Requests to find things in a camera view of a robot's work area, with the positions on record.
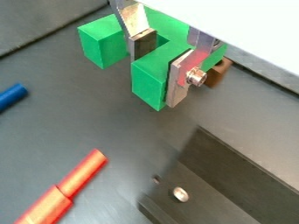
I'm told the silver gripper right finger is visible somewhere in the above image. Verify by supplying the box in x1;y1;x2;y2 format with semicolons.
165;27;217;108

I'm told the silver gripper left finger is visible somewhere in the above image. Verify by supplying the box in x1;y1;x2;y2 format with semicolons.
108;0;157;61

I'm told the green U-shaped block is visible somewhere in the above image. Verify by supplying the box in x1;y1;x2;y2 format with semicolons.
77;6;229;112

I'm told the brown T-shaped block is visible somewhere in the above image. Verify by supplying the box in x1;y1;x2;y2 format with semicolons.
204;58;232;88

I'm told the blue cylindrical peg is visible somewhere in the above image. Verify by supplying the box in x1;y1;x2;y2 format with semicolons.
0;83;28;112

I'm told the red cylindrical peg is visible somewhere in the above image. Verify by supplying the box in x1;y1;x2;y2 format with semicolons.
13;149;108;224

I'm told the black angle bracket fixture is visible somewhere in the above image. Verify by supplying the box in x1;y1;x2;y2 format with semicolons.
137;128;299;224

